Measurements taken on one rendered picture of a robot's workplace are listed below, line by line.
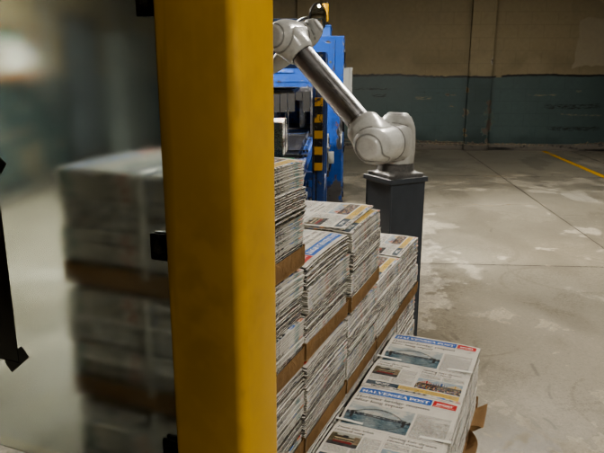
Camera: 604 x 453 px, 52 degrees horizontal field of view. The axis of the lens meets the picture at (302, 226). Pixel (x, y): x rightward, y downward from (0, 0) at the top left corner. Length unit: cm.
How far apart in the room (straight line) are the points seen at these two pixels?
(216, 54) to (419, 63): 1090
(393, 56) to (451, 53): 101
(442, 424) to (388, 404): 15
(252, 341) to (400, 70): 1084
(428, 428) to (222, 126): 118
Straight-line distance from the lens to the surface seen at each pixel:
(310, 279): 135
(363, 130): 249
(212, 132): 61
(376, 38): 1142
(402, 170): 271
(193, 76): 62
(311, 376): 145
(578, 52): 1209
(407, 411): 171
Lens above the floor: 147
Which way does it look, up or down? 15 degrees down
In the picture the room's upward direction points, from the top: straight up
